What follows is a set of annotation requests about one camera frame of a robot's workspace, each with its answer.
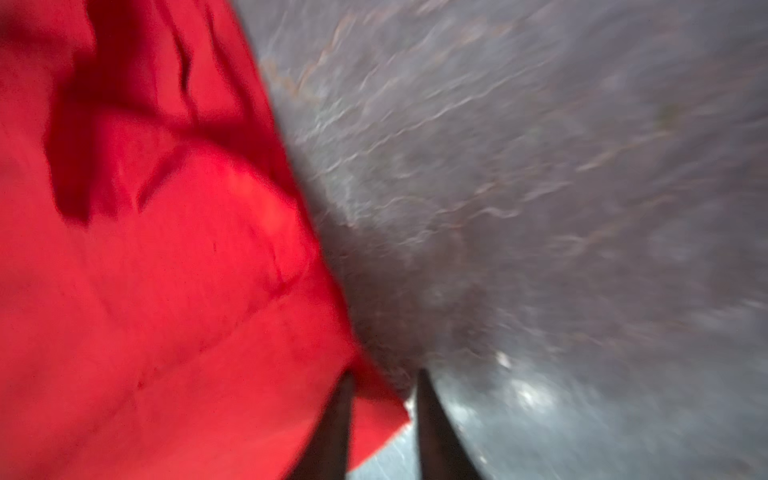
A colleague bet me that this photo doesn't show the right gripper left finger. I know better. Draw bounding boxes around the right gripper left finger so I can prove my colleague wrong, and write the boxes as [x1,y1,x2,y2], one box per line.
[287,371,355,480]

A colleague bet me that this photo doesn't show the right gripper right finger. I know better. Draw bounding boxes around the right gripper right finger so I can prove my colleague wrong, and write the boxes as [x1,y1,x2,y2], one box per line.
[415,369,481,480]

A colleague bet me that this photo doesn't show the red shorts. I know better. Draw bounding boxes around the red shorts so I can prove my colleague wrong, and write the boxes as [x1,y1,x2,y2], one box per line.
[1,1,408,479]

